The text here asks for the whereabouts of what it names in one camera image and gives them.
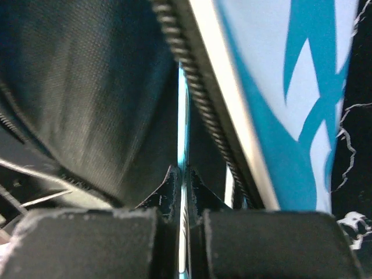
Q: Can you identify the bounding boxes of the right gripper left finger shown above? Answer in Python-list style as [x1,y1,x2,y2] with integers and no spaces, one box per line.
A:
[1,166,180,278]

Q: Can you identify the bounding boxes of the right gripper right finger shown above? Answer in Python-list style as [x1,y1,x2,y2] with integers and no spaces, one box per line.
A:
[188,170,363,278]

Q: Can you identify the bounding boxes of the blue racket bag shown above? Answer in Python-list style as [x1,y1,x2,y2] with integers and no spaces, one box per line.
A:
[1,1,359,213]

